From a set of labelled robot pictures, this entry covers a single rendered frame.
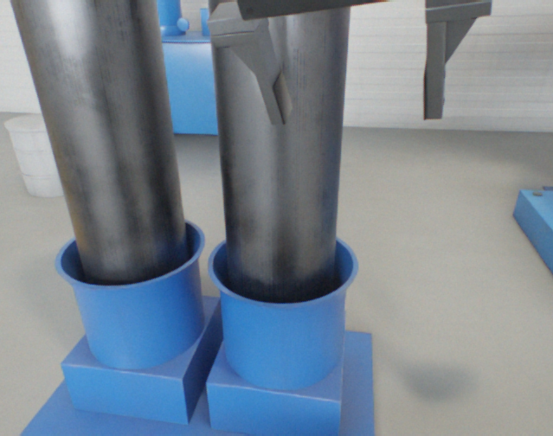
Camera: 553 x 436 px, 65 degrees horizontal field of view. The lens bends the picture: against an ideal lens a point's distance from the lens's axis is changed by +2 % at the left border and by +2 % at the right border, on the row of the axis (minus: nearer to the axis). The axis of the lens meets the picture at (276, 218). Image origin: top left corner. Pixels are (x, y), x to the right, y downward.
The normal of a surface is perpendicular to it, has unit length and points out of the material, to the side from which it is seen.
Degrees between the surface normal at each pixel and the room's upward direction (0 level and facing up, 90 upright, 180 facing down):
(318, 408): 90
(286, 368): 90
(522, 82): 90
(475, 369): 0
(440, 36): 114
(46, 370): 0
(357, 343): 0
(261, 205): 90
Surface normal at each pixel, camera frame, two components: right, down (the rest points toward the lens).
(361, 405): -0.01, -0.89
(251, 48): -0.29, 0.76
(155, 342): 0.40, 0.42
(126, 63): 0.65, 0.34
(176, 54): -0.18, 0.45
